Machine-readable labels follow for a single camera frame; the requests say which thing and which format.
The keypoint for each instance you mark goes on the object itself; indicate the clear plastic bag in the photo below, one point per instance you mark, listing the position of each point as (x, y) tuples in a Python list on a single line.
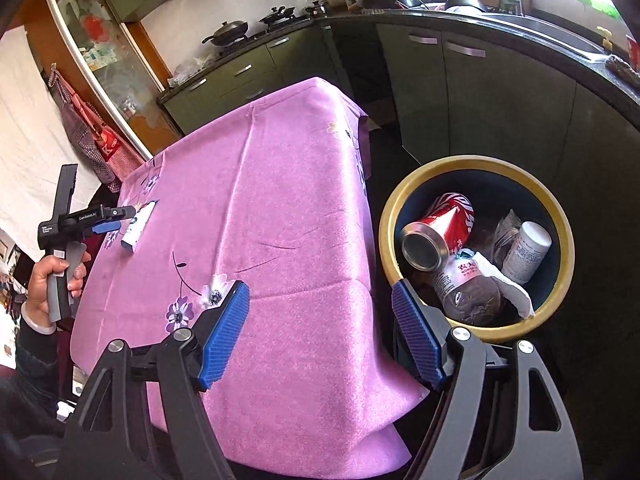
[(189, 71)]

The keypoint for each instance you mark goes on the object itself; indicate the frying pan with lid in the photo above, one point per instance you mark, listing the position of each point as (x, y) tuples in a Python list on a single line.
[(277, 16)]

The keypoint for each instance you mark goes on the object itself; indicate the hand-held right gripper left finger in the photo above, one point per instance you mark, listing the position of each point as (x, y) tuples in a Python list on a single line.
[(225, 335)]

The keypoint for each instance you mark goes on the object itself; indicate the white bangle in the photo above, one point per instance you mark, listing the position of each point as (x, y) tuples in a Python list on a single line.
[(37, 324)]

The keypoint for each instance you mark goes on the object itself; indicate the red cup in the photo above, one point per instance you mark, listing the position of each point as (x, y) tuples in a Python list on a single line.
[(634, 52)]

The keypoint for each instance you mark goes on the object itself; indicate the yellow rimmed trash bin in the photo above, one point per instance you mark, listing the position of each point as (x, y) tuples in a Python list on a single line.
[(550, 200)]

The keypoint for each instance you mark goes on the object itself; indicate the pink floral tablecloth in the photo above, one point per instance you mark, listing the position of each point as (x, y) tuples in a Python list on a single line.
[(280, 220)]

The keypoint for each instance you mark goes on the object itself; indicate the green kitchen cabinets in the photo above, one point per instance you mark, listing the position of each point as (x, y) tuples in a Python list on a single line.
[(450, 90)]

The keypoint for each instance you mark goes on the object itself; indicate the yellow soap pump bottle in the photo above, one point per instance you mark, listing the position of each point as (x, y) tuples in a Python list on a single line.
[(607, 40)]

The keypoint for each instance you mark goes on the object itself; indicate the white pill bottle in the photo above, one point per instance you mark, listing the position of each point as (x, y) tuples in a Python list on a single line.
[(525, 255)]

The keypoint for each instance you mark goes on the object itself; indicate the white framed glass door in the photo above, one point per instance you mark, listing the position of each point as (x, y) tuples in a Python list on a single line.
[(105, 65)]

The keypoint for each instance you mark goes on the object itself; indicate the black wok with lid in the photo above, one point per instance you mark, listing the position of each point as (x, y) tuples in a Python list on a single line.
[(227, 32)]

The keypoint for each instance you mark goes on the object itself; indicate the clear plastic cup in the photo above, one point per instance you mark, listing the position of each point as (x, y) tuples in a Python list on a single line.
[(507, 232)]

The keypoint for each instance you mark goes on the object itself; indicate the steel sink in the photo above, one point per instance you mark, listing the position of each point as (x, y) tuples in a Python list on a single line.
[(545, 32)]

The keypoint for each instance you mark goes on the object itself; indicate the blue and white tube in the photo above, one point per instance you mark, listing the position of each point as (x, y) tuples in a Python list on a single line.
[(140, 225)]

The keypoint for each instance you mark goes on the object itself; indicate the crushed clear plastic bottle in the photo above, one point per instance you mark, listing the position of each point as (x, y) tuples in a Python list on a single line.
[(460, 282)]

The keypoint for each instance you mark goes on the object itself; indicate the white paper tissue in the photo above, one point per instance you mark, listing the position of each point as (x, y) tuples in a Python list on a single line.
[(510, 290)]

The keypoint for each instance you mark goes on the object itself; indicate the red soda can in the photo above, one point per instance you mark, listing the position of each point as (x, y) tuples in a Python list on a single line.
[(445, 215)]

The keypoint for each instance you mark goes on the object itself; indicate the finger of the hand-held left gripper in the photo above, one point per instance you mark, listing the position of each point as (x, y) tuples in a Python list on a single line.
[(104, 228), (122, 211)]

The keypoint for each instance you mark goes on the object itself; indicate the person's left hand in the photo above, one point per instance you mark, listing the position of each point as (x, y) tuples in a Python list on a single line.
[(39, 285)]

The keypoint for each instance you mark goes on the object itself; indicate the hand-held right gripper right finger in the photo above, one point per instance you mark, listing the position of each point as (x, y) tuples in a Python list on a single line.
[(415, 335)]

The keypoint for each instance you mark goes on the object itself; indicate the red checked apron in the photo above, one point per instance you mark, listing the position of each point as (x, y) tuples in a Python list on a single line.
[(95, 135)]

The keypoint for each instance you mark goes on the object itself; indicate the person's left forearm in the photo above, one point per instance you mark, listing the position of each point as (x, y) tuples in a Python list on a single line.
[(30, 365)]

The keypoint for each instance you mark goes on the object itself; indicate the small black pot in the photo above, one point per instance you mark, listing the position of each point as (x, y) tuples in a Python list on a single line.
[(317, 8)]

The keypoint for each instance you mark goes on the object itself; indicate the gas stove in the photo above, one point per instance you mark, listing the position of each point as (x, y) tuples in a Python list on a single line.
[(265, 35)]

